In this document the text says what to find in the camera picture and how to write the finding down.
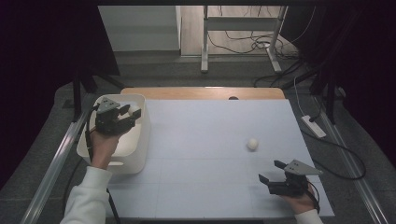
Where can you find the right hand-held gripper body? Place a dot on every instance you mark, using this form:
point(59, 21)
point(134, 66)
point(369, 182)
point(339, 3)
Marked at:
point(286, 188)

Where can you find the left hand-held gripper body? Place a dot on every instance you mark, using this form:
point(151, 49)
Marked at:
point(110, 123)

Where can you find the white plastic bin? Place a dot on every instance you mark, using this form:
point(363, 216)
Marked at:
point(137, 146)

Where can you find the person's right hand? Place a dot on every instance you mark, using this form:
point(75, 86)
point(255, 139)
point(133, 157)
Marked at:
point(300, 203)

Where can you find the person's left hand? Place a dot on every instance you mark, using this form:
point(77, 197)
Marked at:
point(104, 149)

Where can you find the black stand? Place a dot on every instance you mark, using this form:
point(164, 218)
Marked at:
point(330, 96)
point(76, 93)

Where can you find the white power strip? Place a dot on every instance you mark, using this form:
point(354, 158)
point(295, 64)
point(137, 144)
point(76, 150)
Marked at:
point(313, 126)

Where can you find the wooden table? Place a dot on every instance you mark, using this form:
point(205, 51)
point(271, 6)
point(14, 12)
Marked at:
point(186, 93)

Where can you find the pale grey table mat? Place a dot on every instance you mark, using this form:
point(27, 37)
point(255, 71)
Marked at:
point(202, 124)

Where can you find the white cabinet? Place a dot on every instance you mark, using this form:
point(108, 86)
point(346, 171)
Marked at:
point(140, 31)

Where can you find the dark curtain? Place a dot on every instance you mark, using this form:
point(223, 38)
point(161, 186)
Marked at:
point(37, 62)
point(367, 62)

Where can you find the aluminium rail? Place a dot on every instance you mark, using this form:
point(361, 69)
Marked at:
point(370, 199)
point(53, 174)

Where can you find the white metal desk frame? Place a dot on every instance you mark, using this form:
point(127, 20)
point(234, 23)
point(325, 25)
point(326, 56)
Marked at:
point(204, 46)

